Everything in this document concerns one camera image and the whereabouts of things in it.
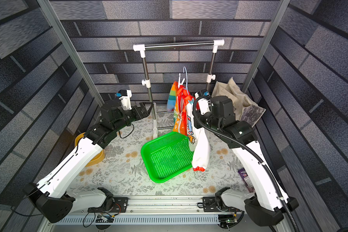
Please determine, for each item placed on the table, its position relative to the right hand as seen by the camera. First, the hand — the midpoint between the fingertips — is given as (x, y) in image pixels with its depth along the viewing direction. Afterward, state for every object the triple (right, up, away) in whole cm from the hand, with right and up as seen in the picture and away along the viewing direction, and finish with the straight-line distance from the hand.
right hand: (192, 110), depth 64 cm
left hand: (-20, +3, +2) cm, 21 cm away
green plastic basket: (-13, -29, +28) cm, 42 cm away
